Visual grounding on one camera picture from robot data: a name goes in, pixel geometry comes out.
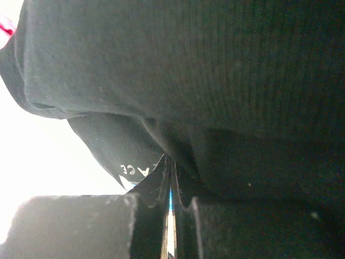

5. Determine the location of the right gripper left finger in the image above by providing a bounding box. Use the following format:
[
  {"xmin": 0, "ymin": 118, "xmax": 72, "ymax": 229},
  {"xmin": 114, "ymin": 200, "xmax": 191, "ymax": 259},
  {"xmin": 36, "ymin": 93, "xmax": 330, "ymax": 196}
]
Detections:
[{"xmin": 126, "ymin": 154, "xmax": 170, "ymax": 258}]

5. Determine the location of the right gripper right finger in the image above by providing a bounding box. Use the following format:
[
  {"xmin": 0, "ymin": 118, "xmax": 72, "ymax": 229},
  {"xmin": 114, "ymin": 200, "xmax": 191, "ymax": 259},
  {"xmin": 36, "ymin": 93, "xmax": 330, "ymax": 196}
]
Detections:
[{"xmin": 171, "ymin": 162, "xmax": 205, "ymax": 258}]

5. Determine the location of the black daisy print t-shirt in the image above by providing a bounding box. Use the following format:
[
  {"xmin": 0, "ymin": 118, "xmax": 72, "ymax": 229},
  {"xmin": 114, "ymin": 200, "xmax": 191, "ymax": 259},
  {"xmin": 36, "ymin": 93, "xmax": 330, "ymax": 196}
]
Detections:
[{"xmin": 1, "ymin": 1, "xmax": 344, "ymax": 211}]

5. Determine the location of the pink t-shirt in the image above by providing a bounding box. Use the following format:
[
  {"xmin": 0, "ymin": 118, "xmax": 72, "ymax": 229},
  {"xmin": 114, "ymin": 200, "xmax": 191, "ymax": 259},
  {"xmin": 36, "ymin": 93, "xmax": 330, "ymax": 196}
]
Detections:
[{"xmin": 0, "ymin": 14, "xmax": 16, "ymax": 37}]

